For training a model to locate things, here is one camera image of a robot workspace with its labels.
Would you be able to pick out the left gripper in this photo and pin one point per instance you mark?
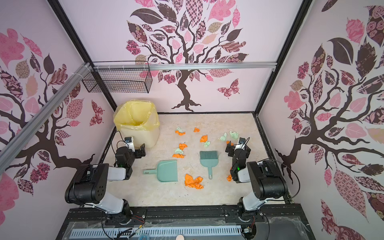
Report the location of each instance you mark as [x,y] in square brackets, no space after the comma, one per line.
[139,151]

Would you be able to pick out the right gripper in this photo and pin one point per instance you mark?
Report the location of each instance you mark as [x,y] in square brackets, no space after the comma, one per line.
[231,148]

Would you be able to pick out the green hand brush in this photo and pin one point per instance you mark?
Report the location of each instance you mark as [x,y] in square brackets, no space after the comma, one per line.
[209,160]

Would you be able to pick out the green dustpan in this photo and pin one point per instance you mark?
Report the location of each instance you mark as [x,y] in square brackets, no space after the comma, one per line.
[166,171]

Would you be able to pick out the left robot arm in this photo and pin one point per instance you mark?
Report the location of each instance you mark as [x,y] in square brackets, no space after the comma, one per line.
[88,188]

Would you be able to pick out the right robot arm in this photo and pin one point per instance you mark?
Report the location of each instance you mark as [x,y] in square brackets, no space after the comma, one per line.
[265,178]

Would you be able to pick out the pale green scrap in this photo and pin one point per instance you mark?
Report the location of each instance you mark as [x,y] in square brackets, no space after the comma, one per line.
[223,137]

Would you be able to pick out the green scrap right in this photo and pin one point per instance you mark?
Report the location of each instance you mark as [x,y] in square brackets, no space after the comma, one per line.
[234,135]

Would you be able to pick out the orange scrap centre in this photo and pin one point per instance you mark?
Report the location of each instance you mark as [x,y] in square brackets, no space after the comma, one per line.
[204,139]

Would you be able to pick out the yellow-lined trash bin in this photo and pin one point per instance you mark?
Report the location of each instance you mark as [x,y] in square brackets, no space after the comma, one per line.
[138,119]

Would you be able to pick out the orange green scrap pile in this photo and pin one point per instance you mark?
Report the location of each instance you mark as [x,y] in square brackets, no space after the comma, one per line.
[179,152]

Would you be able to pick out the green orange scrap far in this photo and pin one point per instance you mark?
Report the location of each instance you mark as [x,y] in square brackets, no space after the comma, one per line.
[179,131]

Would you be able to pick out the large orange paper scrap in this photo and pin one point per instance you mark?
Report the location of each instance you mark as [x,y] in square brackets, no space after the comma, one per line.
[193,183]

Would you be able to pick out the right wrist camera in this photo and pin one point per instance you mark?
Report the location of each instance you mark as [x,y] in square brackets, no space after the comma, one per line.
[242,143]

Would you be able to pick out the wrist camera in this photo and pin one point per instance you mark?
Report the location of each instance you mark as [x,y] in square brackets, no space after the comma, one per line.
[129,141]
[242,143]

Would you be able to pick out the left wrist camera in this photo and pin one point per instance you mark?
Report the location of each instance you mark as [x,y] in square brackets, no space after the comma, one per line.
[129,141]

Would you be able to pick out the black wire basket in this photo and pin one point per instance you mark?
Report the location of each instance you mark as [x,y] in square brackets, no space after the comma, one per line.
[119,77]

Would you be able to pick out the white slotted cable duct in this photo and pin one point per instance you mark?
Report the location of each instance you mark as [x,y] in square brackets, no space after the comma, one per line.
[155,232]

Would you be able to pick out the aluminium rail back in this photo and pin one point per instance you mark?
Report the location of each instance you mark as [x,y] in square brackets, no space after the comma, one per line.
[198,66]

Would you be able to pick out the aluminium rail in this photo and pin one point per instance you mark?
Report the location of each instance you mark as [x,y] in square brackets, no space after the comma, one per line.
[11,150]
[198,66]

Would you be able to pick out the black base frame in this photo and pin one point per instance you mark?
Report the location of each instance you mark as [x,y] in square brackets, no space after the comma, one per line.
[273,222]

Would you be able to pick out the aluminium rail left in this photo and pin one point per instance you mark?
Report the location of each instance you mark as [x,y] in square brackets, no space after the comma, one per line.
[11,150]

